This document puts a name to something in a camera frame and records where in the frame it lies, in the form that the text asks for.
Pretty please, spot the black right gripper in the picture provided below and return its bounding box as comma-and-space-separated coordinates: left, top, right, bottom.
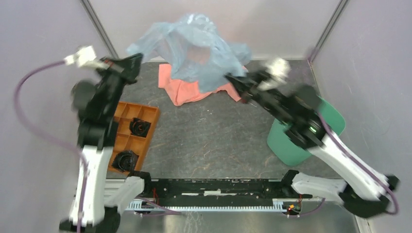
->
224, 65, 291, 122

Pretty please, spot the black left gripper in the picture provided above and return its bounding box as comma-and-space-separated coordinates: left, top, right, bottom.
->
98, 53, 145, 116

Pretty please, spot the translucent blue trash bag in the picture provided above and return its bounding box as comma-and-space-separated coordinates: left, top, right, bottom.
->
126, 14, 252, 93

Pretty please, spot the green trash bin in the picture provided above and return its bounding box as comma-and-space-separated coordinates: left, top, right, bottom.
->
267, 98, 346, 166

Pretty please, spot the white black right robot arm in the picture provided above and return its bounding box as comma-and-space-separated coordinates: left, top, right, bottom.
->
225, 70, 400, 218

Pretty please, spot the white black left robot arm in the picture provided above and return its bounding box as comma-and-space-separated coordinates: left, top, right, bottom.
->
59, 53, 153, 233

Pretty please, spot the pink cloth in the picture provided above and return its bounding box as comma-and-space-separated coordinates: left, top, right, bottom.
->
158, 64, 240, 106

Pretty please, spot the orange wooden divided tray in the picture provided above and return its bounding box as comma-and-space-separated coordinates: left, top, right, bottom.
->
107, 101, 160, 175

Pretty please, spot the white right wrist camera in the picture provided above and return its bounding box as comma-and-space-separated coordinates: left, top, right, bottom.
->
257, 57, 291, 91

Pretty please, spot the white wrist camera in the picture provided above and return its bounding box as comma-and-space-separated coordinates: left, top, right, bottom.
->
64, 46, 109, 69
257, 57, 291, 91

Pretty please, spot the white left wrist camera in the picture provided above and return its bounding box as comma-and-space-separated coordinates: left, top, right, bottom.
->
64, 46, 109, 69

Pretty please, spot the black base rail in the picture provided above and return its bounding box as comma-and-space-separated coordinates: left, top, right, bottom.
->
143, 179, 301, 207

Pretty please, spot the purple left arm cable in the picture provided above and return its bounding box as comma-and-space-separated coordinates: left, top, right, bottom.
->
13, 60, 89, 233

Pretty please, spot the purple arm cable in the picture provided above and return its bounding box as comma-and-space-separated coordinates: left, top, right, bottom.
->
286, 48, 400, 218
13, 60, 89, 233

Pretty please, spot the white cable duct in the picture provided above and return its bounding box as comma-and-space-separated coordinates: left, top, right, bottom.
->
125, 199, 301, 213

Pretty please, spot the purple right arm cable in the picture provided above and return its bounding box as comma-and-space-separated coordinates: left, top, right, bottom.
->
286, 48, 400, 218

